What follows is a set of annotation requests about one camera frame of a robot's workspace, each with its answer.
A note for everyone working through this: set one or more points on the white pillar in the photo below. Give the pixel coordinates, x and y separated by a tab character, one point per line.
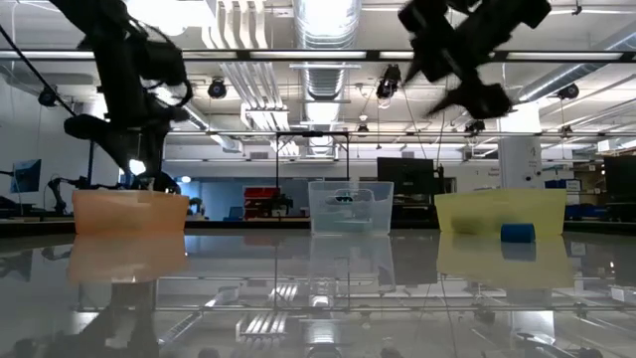
520	159

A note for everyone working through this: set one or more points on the silver ceiling air duct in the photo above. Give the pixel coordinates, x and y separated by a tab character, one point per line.
325	74

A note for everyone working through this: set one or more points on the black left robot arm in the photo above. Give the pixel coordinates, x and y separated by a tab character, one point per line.
94	20

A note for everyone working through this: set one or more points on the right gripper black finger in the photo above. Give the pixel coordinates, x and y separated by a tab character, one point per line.
422	67
482	99

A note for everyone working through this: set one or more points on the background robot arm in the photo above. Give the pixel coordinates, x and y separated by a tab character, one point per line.
59	191

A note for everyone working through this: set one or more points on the large black monitor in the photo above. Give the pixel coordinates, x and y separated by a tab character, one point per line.
620	176

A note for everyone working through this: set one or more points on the black background rig frame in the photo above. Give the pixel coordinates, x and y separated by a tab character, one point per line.
312	133

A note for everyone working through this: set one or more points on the black wall monitor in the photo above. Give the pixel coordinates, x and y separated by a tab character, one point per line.
405	175

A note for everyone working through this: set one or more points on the clear plastic bin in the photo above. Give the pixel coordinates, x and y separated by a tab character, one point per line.
350	214

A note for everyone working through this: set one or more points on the silver slanted duct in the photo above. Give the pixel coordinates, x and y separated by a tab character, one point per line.
561	74

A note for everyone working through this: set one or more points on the orange translucent plastic bin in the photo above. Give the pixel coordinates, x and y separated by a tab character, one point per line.
129	214

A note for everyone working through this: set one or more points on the red bin shelf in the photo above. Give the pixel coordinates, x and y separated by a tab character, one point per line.
261	199

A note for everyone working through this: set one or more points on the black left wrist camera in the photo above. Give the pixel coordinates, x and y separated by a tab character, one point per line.
164	62

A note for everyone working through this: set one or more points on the yellow translucent plastic bin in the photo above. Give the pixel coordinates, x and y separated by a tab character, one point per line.
536	209

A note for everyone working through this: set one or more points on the blue foam cylinder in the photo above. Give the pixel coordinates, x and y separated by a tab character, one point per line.
518	232

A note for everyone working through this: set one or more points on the blue screen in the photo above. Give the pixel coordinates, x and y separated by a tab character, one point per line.
26	175

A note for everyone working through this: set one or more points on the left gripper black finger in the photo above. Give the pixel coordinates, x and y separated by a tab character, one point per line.
153	144
99	131

